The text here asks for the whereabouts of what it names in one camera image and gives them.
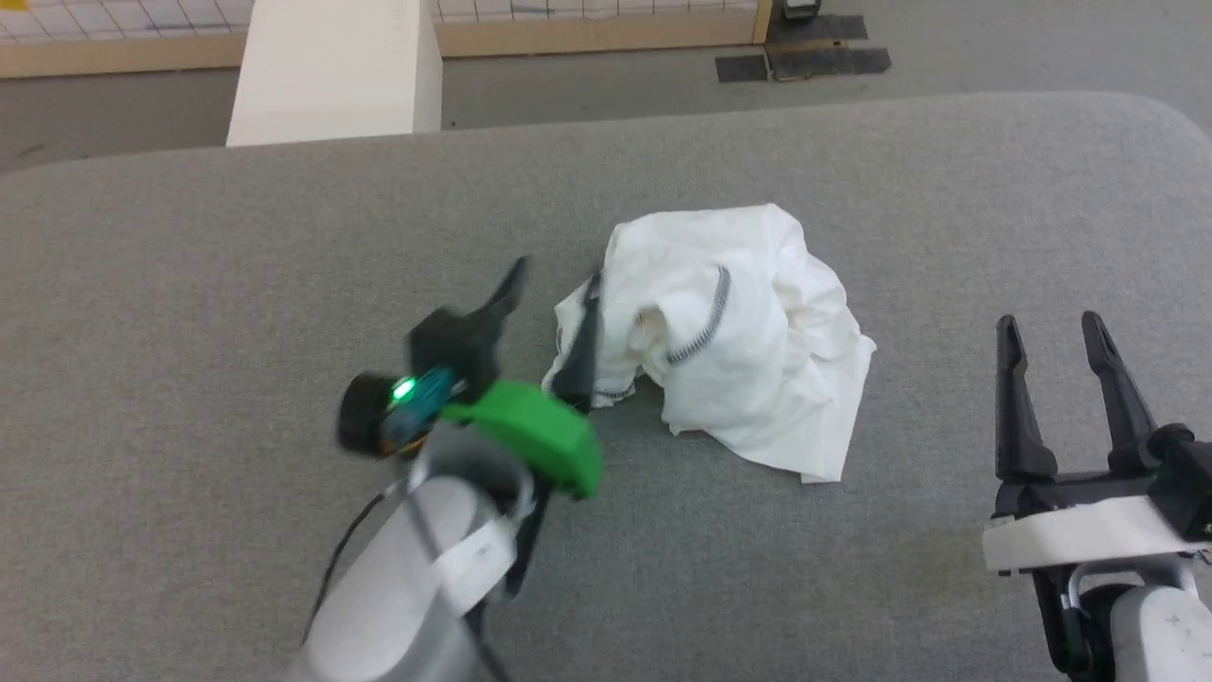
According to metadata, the grey fabric sofa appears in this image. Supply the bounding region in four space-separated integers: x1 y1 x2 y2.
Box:
0 92 1212 682

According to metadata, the white square pillar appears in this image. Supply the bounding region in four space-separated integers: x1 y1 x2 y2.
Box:
225 0 444 149

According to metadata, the long black floor mat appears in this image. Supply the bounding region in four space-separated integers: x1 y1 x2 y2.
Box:
765 14 893 82

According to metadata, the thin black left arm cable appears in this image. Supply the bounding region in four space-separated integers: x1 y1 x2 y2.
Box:
303 481 410 647

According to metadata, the small black floor mat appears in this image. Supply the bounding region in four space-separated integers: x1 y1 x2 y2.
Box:
715 54 771 84

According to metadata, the white garment with black stitching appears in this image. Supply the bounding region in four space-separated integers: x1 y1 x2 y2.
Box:
542 203 877 484

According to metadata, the wooden framed mesh fence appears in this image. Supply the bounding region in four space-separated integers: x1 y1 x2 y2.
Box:
0 0 774 80

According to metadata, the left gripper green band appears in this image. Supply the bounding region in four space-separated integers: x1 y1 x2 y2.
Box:
407 255 605 501

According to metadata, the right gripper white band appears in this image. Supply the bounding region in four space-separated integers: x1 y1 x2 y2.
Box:
982 311 1196 575

